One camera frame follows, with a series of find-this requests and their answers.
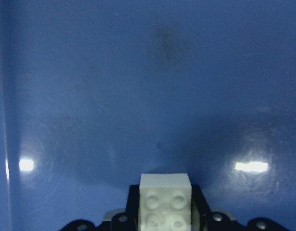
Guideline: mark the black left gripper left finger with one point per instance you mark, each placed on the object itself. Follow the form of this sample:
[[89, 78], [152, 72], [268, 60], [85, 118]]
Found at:
[[116, 220]]

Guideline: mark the white building block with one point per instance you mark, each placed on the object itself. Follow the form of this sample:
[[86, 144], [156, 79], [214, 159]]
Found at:
[[164, 202]]

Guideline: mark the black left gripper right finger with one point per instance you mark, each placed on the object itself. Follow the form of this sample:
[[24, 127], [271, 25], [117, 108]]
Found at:
[[203, 218]]

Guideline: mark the blue plastic tray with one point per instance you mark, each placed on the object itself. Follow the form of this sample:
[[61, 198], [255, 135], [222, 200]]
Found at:
[[93, 93]]

